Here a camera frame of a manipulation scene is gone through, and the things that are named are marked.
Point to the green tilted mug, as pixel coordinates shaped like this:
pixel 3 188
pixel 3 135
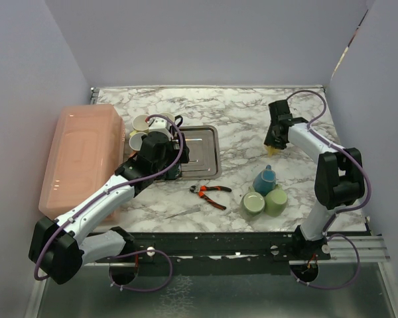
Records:
pixel 275 202

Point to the silver metal tray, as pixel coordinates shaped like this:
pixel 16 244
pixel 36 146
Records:
pixel 204 156

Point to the pale green upright mug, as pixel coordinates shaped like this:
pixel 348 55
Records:
pixel 252 203

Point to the yellow mug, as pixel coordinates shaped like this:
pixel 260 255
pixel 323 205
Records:
pixel 271 151

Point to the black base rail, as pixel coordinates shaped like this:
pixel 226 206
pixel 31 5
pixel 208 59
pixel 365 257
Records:
pixel 215 254

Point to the aluminium frame rail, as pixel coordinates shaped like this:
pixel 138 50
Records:
pixel 371 249

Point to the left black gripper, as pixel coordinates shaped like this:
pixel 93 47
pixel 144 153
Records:
pixel 174 152

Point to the yellow-green faceted mug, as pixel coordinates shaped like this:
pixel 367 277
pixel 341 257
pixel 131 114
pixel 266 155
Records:
pixel 140 123

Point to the pink plastic storage box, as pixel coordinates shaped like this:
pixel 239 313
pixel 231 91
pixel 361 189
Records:
pixel 87 148

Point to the dark teal mug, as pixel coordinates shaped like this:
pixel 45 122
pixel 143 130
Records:
pixel 173 173

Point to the black glossy mug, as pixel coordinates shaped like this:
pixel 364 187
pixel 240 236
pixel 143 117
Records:
pixel 176 119

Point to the salmon pink mug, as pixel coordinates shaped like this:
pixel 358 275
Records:
pixel 136 140

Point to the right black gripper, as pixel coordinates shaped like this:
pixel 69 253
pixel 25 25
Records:
pixel 269 140

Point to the blue mug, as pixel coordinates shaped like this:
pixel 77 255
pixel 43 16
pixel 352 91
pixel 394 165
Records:
pixel 265 181

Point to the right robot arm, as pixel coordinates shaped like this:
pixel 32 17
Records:
pixel 339 180

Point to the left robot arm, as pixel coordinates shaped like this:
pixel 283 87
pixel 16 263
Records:
pixel 61 246

